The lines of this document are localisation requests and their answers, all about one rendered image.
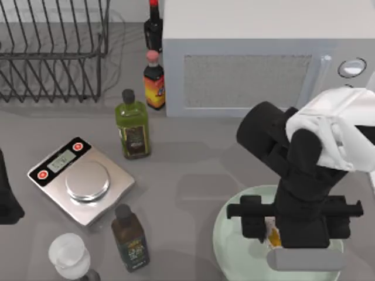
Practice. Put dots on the small yellow object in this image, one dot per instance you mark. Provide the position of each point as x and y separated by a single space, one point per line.
274 235

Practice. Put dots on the pale green round plate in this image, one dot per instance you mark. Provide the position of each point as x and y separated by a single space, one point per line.
240 254

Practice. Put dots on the brown oil bottle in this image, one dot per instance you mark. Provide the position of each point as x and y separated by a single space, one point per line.
132 243

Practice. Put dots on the green oil bottle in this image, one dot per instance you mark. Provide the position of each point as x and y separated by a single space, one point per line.
133 131

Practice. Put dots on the round microwave knob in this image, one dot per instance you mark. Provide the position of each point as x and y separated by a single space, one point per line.
351 68

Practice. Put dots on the silver kitchen scale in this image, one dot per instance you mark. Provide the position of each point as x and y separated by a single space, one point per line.
88 181

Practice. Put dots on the dark bottle with orange label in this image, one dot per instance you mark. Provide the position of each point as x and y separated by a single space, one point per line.
154 87

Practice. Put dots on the pale microwave oven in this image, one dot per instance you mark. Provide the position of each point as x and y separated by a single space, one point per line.
234 44

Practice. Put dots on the clear glass cup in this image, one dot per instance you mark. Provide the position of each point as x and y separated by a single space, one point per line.
68 257

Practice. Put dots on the dark bottle with red cap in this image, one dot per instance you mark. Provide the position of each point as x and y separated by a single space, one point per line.
153 32

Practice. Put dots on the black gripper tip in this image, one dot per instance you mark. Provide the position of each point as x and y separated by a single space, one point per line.
7 202

